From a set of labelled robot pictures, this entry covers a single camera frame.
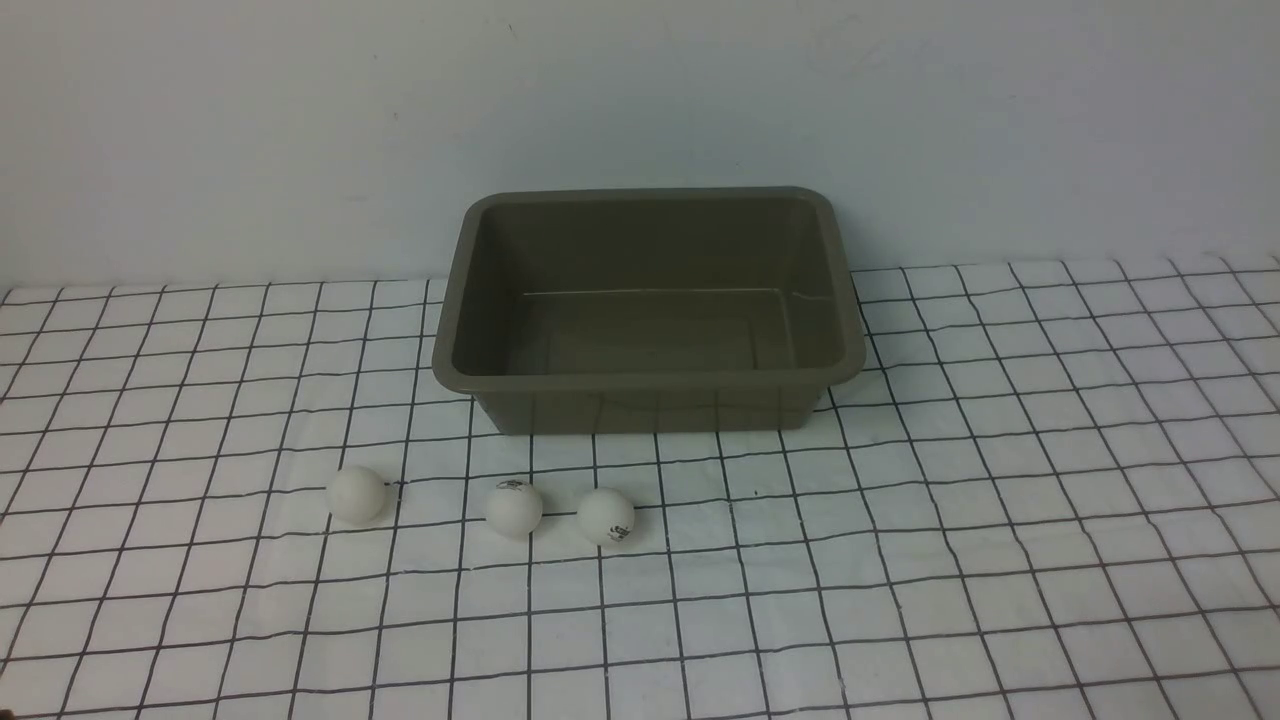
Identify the plain white table-tennis ball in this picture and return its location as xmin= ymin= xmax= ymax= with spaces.
xmin=325 ymin=465 xmax=389 ymax=525

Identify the white black-grid tablecloth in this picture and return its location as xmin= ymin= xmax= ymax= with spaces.
xmin=1 ymin=256 xmax=1279 ymax=719

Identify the olive green plastic bin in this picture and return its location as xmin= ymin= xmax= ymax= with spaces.
xmin=431 ymin=187 xmax=867 ymax=436

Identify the white ball with top logo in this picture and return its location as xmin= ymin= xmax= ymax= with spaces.
xmin=484 ymin=479 xmax=544 ymax=541

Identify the white ball with side logo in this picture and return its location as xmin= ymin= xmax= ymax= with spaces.
xmin=576 ymin=488 xmax=636 ymax=547

